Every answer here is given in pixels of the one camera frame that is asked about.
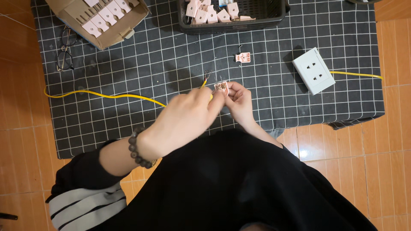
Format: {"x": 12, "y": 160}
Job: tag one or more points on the black white-grid table cloth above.
{"x": 135, "y": 67}

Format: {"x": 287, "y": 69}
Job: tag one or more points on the person's black garment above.
{"x": 231, "y": 183}

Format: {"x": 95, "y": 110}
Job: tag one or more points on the pink plug base half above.
{"x": 221, "y": 87}

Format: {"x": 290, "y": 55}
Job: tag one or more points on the grey black-striped sleeve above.
{"x": 83, "y": 208}

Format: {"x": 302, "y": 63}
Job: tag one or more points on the row of pink plugs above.
{"x": 107, "y": 16}

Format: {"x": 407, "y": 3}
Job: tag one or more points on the pile of pink plug parts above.
{"x": 212, "y": 15}

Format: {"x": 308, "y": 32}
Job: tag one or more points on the person's left fingers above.
{"x": 208, "y": 104}

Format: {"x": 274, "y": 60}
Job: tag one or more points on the white wall socket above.
{"x": 313, "y": 71}

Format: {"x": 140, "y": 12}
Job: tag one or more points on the person's right hand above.
{"x": 242, "y": 104}

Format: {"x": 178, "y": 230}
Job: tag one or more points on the black-framed eyeglasses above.
{"x": 65, "y": 60}

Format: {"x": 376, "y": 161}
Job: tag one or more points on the pink plug cover half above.
{"x": 243, "y": 57}

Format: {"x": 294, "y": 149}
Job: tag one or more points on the black plastic basket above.
{"x": 266, "y": 16}

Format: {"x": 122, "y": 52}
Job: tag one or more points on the person's right fingers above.
{"x": 234, "y": 93}

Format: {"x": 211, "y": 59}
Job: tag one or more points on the blue white small packet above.
{"x": 224, "y": 2}

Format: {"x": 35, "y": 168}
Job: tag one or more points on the person's left hand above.
{"x": 179, "y": 123}

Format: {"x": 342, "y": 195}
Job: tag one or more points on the small black flat object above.
{"x": 8, "y": 216}

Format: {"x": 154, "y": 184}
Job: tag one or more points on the open cardboard box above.
{"x": 69, "y": 17}

